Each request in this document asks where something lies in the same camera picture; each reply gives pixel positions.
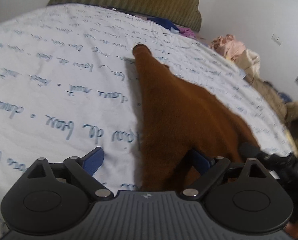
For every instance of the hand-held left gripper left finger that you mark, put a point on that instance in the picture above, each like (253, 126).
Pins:
(92, 161)

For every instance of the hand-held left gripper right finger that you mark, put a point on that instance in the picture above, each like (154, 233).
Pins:
(201, 162)

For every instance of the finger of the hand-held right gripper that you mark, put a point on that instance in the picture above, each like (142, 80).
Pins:
(250, 150)

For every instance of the brown knit sweater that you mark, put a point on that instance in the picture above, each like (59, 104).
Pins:
(183, 110)

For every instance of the khaki garment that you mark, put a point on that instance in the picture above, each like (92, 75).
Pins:
(266, 92)

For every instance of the white script-print bedsheet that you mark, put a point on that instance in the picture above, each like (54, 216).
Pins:
(51, 92)

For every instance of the cream crumpled garment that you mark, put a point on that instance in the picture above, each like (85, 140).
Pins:
(250, 60)

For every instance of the pink crumpled garment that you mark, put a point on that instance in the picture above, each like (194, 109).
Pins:
(228, 46)

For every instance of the purple cloth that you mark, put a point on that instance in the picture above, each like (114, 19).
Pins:
(187, 32)

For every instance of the dark blue cloth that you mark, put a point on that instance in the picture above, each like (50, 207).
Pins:
(164, 23)

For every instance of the olive padded headboard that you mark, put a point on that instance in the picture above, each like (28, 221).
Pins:
(139, 0)

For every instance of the white wall switch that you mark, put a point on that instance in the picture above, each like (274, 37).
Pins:
(276, 38)

